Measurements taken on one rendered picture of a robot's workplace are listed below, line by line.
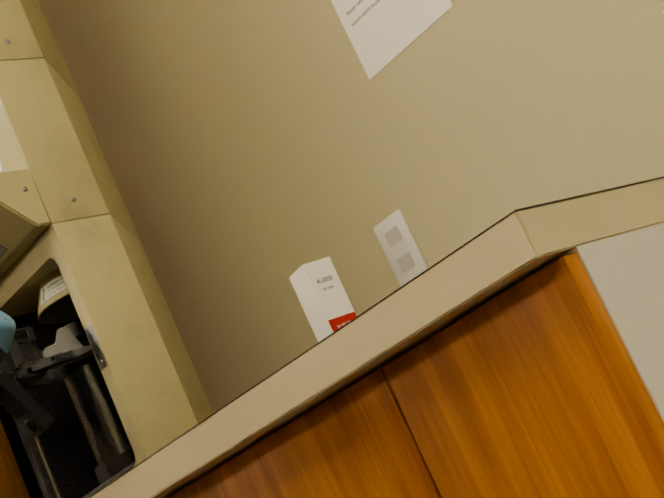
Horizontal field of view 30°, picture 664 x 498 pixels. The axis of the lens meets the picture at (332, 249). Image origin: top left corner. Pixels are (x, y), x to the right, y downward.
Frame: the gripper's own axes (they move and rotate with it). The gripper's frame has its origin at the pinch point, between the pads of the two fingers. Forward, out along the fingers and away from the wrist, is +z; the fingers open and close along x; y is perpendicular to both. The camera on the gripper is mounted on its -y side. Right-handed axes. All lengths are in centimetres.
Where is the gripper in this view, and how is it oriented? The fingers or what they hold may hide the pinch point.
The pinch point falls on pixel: (83, 363)
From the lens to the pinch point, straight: 210.8
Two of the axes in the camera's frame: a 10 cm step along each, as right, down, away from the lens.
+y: -4.1, -8.9, 2.2
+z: 7.1, -1.5, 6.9
